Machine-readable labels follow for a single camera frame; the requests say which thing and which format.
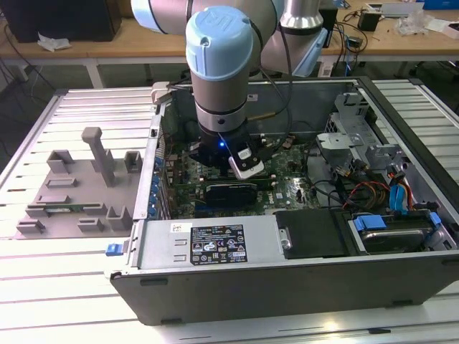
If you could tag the blue box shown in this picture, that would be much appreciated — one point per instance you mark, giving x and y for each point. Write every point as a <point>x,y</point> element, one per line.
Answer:
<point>441,4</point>

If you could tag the black and grey PC case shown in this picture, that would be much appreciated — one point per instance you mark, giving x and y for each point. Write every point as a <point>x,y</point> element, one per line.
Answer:
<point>251,294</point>

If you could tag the black graphics card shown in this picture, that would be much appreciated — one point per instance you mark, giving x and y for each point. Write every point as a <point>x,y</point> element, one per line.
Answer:
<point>233,195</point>

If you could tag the green motherboard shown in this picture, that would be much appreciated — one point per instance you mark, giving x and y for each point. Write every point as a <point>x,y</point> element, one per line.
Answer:
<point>294,190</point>

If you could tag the grey parts rack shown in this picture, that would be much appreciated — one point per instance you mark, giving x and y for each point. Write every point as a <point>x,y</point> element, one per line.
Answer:
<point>82,193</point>

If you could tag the silver hard disk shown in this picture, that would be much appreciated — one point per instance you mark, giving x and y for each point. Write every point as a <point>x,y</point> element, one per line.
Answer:
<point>391,240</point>

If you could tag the white label sticker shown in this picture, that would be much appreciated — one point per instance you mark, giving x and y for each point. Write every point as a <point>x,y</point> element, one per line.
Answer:
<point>254,97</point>

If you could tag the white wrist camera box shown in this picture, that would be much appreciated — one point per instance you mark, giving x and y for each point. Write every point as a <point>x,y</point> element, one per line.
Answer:
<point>247,166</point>

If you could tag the blue disk carrier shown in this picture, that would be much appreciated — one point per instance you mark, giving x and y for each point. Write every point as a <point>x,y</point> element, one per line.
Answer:
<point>369,223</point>

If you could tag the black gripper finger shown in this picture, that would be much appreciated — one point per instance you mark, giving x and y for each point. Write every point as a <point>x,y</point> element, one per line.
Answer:
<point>202,156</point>

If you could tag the blue case latch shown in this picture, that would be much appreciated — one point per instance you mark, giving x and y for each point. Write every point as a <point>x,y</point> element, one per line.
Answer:
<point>114,249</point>

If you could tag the small black adapter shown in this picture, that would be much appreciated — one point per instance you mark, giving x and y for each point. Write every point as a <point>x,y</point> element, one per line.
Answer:
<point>355,41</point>

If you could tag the black box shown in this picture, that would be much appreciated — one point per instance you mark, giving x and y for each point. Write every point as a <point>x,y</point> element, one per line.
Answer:
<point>331,19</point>

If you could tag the light wooden desk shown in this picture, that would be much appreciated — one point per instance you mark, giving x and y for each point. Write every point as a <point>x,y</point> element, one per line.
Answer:
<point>150,43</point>

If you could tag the round coin cell battery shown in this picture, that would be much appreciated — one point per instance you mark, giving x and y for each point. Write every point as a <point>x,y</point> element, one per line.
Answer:
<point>287,143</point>

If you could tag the white crumpled paper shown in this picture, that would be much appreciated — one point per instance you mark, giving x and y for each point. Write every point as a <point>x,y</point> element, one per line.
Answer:
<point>54,42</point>

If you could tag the clear plastic bag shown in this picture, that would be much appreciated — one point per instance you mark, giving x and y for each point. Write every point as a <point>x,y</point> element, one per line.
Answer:
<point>412,23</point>

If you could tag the black plastic shroud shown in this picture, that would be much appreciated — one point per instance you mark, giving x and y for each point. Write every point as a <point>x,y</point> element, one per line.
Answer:
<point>312,233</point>

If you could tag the silver metal drive cage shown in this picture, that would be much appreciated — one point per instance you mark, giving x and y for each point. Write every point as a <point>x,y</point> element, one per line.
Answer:
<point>340,141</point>

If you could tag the blue expansion card clip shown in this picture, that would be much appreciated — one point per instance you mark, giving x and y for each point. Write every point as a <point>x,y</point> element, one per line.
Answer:
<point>155,187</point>
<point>154,200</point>
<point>157,163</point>
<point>153,212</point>

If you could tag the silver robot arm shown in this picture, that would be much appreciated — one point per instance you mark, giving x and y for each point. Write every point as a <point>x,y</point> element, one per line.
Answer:
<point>218,46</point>

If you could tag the silver power supply unit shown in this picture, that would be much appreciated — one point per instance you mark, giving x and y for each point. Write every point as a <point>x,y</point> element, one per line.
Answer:
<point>161,251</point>

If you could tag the small black cube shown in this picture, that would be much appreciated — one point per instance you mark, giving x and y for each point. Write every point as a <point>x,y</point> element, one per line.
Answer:
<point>369,21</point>

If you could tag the black monitor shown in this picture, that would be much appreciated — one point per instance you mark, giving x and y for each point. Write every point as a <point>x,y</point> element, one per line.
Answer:
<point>71,18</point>

